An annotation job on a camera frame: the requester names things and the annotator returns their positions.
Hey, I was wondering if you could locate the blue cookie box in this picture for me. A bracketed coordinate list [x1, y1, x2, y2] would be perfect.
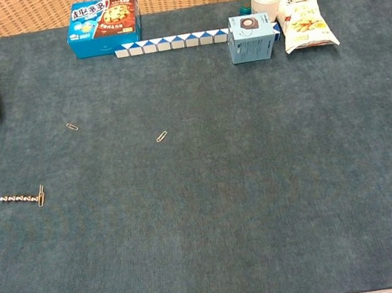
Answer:
[61, 0, 147, 62]

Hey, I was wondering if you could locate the silver magnetic bead chain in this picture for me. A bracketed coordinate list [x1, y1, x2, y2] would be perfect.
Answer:
[0, 189, 42, 208]

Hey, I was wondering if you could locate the blue white snake puzzle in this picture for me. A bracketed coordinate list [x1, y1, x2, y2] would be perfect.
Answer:
[113, 17, 284, 70]

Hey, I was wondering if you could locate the blue-green table mat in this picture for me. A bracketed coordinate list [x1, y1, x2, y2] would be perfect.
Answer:
[0, 0, 392, 293]

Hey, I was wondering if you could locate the light blue speaker box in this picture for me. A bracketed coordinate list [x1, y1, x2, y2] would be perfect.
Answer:
[223, 10, 280, 66]

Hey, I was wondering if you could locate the white peanut snack bag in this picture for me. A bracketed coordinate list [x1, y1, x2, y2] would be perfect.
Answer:
[275, 0, 341, 56]

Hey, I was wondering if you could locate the small teal bottle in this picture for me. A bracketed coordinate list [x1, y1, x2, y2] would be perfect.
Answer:
[237, 3, 255, 18]

